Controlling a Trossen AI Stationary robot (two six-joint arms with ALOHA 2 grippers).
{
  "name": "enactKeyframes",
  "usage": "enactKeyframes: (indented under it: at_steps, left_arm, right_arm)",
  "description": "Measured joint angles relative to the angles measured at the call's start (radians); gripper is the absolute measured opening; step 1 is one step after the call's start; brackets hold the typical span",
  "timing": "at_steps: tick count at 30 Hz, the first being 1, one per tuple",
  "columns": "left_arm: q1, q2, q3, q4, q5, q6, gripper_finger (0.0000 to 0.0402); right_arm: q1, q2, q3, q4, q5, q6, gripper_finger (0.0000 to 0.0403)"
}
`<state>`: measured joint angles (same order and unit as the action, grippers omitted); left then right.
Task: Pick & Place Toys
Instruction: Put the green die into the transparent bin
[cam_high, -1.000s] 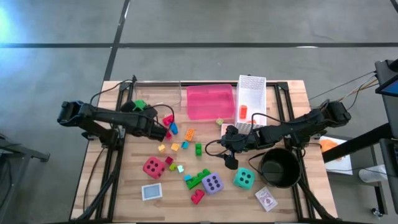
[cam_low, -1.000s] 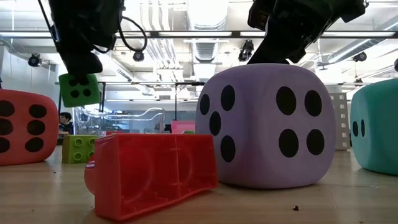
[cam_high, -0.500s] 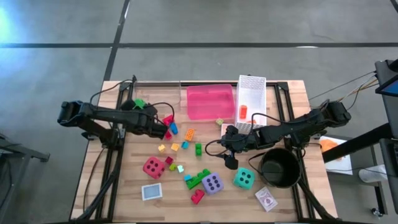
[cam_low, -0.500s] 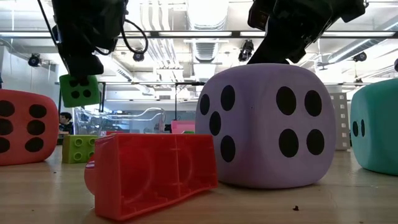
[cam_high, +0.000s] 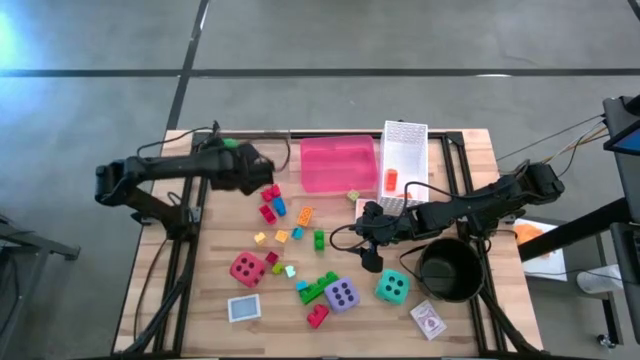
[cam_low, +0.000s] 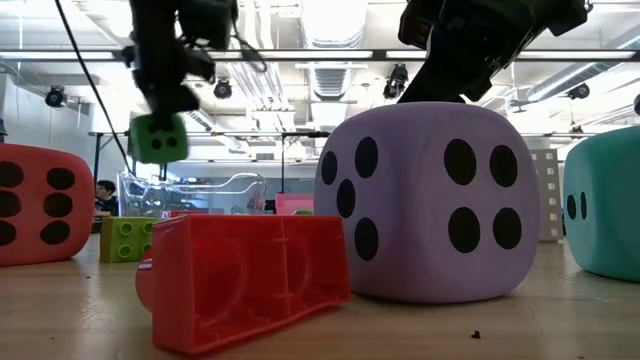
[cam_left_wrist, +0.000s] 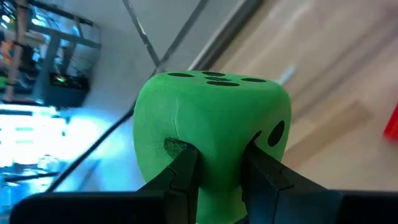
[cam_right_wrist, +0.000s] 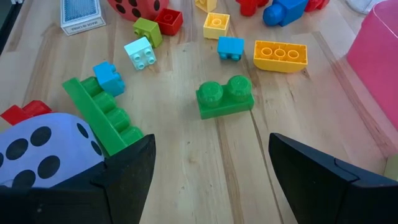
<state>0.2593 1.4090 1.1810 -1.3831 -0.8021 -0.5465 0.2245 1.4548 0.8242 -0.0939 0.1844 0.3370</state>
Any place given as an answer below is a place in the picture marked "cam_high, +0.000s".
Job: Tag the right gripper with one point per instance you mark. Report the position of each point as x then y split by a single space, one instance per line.
400 227

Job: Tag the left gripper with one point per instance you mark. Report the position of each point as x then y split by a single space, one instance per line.
245 172

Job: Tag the green foam die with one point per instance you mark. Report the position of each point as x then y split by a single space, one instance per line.
231 143

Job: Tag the red foam die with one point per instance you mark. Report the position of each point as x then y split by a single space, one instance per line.
247 270

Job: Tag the red stepped toy block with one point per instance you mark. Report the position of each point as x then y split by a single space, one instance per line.
315 320

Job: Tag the blue playing card box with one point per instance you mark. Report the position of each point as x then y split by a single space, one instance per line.
244 308

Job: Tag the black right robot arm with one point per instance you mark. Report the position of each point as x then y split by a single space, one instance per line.
480 202

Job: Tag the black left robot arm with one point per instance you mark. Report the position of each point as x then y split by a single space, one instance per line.
165 167

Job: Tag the pale green small toy block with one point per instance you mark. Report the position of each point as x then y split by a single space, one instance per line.
353 195

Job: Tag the orange-red toy block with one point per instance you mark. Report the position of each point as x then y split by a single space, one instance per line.
391 180

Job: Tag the orange toy block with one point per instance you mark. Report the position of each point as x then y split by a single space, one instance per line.
305 216

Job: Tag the pink plastic bin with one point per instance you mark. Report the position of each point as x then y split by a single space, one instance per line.
340 165

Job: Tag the yellow small toy block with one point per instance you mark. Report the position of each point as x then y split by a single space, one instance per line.
260 238

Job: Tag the teal foam die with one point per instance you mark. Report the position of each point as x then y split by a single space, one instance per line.
392 286

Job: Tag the sky blue small toy block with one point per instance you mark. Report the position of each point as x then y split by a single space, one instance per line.
301 286
297 233

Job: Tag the orange-yellow small toy block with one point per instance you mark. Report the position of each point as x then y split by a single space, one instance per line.
281 236

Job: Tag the purple foam die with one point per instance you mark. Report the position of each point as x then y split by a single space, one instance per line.
342 295

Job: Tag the magenta small toy block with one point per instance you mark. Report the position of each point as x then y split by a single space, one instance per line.
272 258

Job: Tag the green stepped toy block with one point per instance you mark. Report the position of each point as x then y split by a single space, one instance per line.
312 294

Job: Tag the pale cyan small toy block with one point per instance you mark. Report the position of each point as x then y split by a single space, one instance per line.
290 271

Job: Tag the white perforated basket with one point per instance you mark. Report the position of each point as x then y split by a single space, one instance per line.
405 135

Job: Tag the black bucket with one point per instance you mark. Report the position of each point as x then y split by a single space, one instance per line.
450 270

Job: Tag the lime green toy block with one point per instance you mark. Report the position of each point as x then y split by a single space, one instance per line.
278 268

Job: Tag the maroon playing card box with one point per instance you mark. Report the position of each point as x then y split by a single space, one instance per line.
428 320

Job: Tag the orange object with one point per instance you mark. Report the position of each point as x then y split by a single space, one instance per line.
530 234

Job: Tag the white paper sheet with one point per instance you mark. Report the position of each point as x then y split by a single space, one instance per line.
550 265

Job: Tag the black diagonal stand bar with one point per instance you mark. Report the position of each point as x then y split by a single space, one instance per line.
575 230

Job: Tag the dark cabinet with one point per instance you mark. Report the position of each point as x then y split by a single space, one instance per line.
627 280

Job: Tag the black caster wheel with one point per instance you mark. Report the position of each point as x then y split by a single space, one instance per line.
606 341

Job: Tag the monitor with blue screen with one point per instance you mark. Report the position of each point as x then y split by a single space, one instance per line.
620 120

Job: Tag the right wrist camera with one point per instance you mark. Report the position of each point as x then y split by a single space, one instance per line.
372 260

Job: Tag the black aluminium table frame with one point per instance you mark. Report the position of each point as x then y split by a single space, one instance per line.
454 136

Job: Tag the grey metal cart frame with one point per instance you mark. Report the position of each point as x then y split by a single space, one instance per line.
30 240

